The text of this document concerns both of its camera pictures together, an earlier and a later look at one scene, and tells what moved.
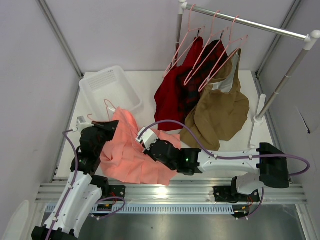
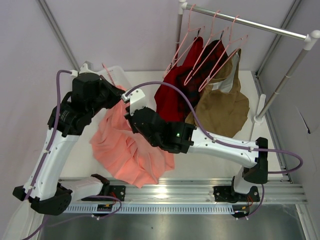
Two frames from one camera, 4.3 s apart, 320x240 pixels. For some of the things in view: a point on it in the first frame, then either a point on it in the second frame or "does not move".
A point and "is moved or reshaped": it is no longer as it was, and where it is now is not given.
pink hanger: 105,101 is moved or reshaped
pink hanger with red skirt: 189,30 does not move
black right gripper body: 152,148 -> 135,121
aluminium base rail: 182,191 does not move
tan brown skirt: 221,110 does not move
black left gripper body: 100,128 -> 115,92
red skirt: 168,112 does not move
